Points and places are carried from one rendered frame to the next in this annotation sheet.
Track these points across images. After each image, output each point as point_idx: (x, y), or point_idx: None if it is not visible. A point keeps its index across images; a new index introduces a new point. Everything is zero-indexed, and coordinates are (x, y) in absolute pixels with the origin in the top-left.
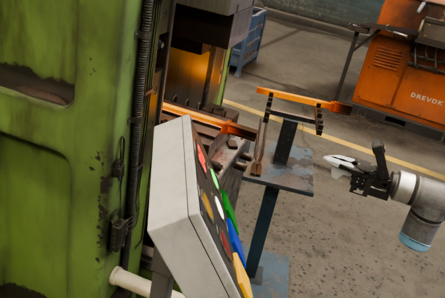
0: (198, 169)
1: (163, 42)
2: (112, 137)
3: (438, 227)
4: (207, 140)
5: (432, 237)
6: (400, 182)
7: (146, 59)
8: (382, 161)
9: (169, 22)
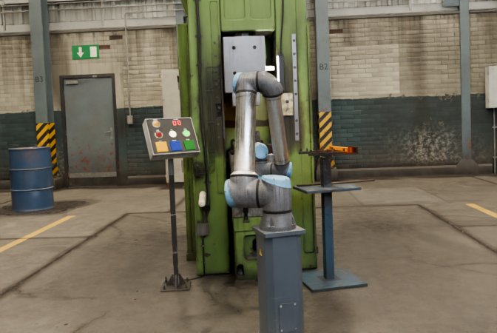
0: (166, 120)
1: (219, 106)
2: None
3: (257, 163)
4: None
5: (255, 169)
6: None
7: (200, 108)
8: None
9: (221, 100)
